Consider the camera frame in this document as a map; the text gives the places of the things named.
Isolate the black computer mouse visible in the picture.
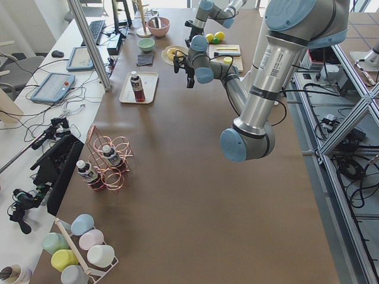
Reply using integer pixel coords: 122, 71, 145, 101
51, 50, 65, 58

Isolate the pink cup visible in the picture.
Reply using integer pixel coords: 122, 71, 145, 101
79, 229, 104, 250

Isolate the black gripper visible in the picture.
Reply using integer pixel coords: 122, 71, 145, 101
185, 20, 204, 47
173, 56, 195, 88

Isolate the half lemon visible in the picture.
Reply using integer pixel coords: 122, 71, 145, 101
223, 56, 233, 64

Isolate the yellow lemon far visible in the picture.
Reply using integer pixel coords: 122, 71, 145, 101
214, 31, 225, 41

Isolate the yellow cup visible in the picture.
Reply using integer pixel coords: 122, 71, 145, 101
50, 249, 79, 272

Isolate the green cup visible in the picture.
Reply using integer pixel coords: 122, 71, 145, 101
41, 233, 69, 255

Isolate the white cup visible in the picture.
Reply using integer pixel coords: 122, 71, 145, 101
87, 244, 115, 268

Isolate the yellow plastic knife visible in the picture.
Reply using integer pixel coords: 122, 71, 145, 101
216, 46, 239, 50

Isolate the pink bowl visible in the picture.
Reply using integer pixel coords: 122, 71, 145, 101
147, 17, 171, 37

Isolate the bottle in rack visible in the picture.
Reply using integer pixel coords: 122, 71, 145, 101
102, 144, 122, 167
76, 160, 104, 191

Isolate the yellow lemon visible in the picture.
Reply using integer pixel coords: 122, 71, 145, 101
205, 33, 214, 43
214, 31, 225, 41

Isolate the grey folded cloth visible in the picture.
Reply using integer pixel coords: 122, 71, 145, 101
136, 54, 155, 66

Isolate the copper wire bottle rack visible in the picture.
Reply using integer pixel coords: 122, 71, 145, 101
85, 125, 134, 194

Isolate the grey cup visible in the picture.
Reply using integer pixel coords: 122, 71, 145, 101
60, 265, 89, 284

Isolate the mint green bowl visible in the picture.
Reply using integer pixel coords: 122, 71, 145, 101
137, 38, 155, 52

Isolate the paper cup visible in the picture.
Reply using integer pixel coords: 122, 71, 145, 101
1, 264, 32, 284

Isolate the bottle in rack lower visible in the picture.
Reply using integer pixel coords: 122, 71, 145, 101
76, 160, 104, 191

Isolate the bottle in rack upper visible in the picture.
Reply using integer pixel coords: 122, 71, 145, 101
102, 144, 122, 167

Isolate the aluminium frame post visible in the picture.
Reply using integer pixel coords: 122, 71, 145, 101
68, 0, 111, 91

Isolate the black keyboard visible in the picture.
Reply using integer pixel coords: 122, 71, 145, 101
89, 20, 105, 46

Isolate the cream rabbit tray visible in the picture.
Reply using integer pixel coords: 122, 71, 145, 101
119, 72, 159, 104

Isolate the steel muddler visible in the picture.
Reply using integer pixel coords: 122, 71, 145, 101
213, 51, 241, 57

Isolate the yellow lemon near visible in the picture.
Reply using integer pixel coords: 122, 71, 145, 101
205, 33, 214, 43

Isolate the blue teach pendant near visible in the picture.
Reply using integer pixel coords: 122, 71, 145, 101
30, 73, 76, 103

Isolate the wooden mug tree stand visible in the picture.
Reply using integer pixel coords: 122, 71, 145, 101
132, 0, 152, 38

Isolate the blue teach pendant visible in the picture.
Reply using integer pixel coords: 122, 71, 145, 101
30, 73, 76, 103
66, 47, 94, 72

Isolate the blue teach pendant far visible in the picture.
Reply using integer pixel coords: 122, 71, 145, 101
66, 47, 94, 72

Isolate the dark tea bottle on tray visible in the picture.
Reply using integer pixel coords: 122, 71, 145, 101
130, 71, 145, 102

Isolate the metal ice scoop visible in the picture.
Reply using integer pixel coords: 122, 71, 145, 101
151, 16, 162, 29

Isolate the wooden cutting board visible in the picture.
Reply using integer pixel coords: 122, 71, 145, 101
208, 44, 243, 73

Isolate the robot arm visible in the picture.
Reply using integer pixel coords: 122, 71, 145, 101
185, 0, 247, 47
174, 1, 349, 162

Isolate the blue cup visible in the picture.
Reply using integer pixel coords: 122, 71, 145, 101
70, 214, 94, 236

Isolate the glazed ring donut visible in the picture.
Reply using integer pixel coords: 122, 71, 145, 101
166, 47, 182, 62

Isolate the white wire cup rack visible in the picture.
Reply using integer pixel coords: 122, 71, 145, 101
54, 214, 119, 283

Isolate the white round plate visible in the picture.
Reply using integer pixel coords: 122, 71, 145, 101
161, 45, 188, 66

